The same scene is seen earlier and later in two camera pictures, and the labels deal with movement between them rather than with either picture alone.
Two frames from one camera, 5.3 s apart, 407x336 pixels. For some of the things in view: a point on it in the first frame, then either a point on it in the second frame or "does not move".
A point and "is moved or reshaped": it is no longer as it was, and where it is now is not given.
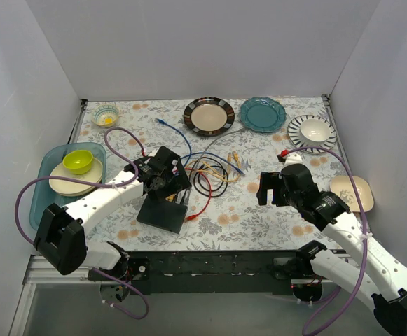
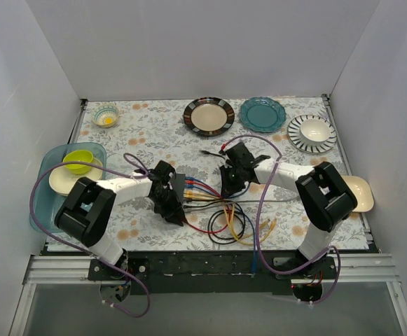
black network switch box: [167, 215] is moved or reshaped
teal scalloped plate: [262, 115] does not move
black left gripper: [181, 185] → [170, 205]
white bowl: [314, 131] does not move
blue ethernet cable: [190, 155] → [195, 183]
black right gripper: [271, 189] → [230, 181]
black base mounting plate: [201, 272] does not move
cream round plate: [73, 188] does not move
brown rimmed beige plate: [209, 117] does not move
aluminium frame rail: [40, 271] does not move
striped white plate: [293, 131] does not move
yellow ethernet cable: [216, 173] → [229, 208]
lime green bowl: [78, 162] does not move
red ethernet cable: [194, 216] → [222, 199]
